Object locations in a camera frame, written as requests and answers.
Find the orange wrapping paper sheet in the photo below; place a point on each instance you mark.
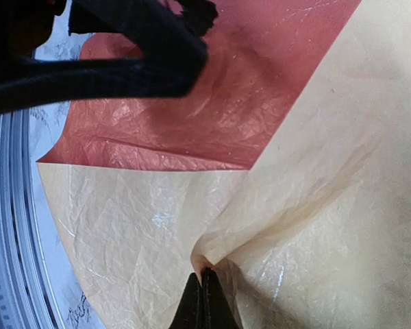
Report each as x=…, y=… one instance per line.
x=287, y=170

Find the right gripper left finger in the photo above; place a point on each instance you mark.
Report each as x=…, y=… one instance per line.
x=189, y=313

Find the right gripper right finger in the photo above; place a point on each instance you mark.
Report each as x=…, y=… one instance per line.
x=216, y=311

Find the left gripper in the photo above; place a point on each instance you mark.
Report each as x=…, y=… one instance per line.
x=162, y=35

